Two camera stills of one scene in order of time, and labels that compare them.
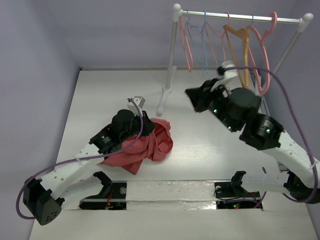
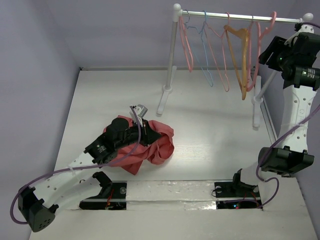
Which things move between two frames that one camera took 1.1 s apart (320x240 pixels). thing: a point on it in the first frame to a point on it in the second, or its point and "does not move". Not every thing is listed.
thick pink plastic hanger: [263, 39] to [260, 36]
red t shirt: [157, 145] does not move
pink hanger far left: [182, 28] does not move
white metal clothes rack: [178, 13] does not move
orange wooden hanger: [243, 74] does not move
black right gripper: [200, 97] to [269, 53]
